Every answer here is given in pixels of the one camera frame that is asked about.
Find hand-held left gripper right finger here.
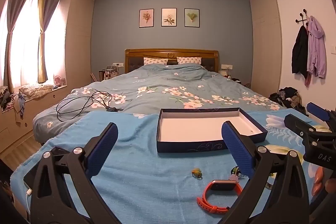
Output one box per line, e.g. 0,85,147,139
221,121,310,224

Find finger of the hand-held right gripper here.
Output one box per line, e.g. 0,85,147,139
307,102,336,132
284,114,319,137

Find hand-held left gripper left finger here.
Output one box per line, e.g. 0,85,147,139
31,122,119,224

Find orange smartwatch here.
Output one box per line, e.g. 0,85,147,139
197,180,243,214

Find dark blue shallow box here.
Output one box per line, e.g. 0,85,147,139
156,108,268,153

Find person's right hand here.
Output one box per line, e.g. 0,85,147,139
311,167,336,197

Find dark clothes pile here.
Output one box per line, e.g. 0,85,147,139
269,87,306,114

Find blue floral blanket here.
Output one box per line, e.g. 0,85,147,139
10,106,334,224

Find purple jacket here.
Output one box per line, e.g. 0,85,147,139
304,15,327,87

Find black jacket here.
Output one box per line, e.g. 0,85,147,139
291,26,309,80

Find window seat cabinet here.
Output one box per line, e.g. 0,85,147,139
0,85,67,159

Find nightstand bottles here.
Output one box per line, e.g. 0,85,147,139
98,64,121,80

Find black smartphone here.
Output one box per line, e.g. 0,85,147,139
23,147,71,188

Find beige wardrobe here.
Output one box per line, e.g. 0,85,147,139
250,0,282,94
64,0,94,88

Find light clothes pile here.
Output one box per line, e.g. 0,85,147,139
20,84,54,98

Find blue floral duvet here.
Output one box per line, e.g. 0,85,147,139
33,64,286,140

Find white patterned pillow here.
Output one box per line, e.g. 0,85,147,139
143,57,168,65
177,56,202,65

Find colourful clothes pile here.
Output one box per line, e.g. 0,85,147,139
0,86,27,119

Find wooden headboard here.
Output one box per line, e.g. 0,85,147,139
125,49,219,73

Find grey and gold curtain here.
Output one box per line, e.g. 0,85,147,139
3,0,35,90
37,0,63,83

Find framed pink flower picture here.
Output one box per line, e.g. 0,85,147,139
139,9,154,28

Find framed green leaf picture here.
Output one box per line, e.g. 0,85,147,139
184,8,200,28

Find framed white flower picture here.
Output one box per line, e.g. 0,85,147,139
161,8,177,27

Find black cable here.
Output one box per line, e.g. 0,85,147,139
56,91,124,122

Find black wall coat rack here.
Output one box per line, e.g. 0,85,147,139
295,9,309,28

